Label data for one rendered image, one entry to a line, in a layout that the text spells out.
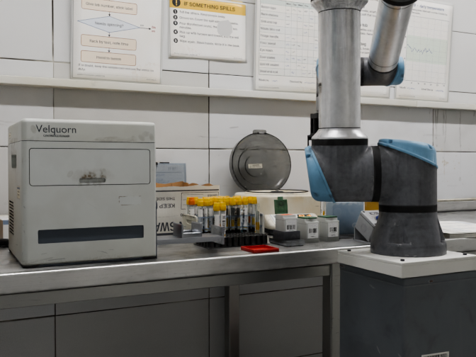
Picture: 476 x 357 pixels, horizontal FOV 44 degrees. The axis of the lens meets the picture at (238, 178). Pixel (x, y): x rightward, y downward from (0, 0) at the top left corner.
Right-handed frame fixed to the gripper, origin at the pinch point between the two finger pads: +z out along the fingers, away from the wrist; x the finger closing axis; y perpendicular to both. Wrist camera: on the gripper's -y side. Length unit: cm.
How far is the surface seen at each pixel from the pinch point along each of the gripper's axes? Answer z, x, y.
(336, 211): 7.6, 2.0, 0.8
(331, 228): 11.6, 7.6, 5.8
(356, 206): 6.4, 2.0, -5.7
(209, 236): 11.2, 16.1, 43.1
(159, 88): -30, -43, 40
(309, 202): 6.0, -13.7, 1.1
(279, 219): 8.6, 7.6, 21.1
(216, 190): 1.8, -13.5, 31.0
